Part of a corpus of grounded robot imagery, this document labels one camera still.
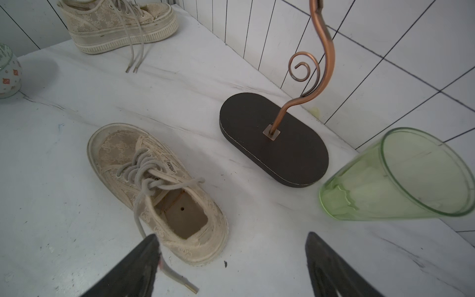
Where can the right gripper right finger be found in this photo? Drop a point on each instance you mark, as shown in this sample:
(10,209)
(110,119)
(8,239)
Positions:
(331,275)

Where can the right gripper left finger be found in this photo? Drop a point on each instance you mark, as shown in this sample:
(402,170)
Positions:
(134,276)

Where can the beige lace sneaker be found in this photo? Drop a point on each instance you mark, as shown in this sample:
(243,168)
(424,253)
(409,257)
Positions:
(98,27)
(148,178)

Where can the green translucent plastic cup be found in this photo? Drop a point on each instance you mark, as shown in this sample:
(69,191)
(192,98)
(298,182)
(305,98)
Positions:
(408,174)

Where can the copper wire jewelry stand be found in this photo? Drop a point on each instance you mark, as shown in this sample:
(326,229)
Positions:
(284,147)

